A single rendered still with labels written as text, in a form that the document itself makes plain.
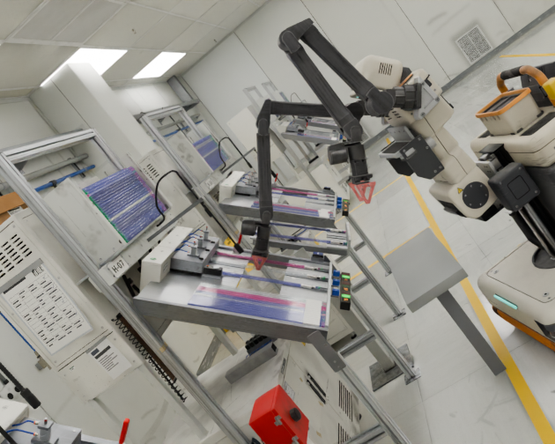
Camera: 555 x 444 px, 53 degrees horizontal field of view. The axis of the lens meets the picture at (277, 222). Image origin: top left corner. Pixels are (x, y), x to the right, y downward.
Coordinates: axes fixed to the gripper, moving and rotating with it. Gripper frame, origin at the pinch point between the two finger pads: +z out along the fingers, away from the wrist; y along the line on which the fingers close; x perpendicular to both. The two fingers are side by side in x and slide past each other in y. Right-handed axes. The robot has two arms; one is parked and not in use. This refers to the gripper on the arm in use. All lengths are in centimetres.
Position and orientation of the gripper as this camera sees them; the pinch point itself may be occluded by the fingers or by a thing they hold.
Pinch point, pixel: (258, 267)
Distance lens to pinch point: 247.6
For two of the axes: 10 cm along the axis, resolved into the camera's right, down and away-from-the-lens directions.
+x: 9.8, 1.7, -0.7
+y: -1.1, 2.8, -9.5
